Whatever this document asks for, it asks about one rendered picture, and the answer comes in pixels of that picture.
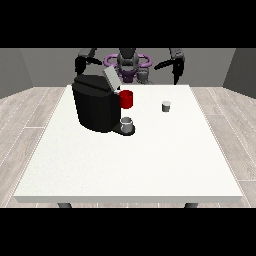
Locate red pod holder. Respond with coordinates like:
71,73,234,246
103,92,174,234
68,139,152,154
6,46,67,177
118,89,134,110

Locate pale grey machine lid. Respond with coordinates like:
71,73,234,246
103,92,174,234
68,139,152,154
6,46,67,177
102,65,122,91

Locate small grey coffee pod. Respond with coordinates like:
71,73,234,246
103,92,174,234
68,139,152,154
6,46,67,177
161,100,172,113

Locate small grey cup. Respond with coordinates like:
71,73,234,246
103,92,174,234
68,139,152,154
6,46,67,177
119,116,135,134

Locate black coffee machine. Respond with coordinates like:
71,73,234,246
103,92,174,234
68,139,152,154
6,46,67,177
71,73,136,136

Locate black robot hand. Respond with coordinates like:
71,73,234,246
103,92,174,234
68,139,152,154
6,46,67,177
74,54,103,77
153,57,186,86

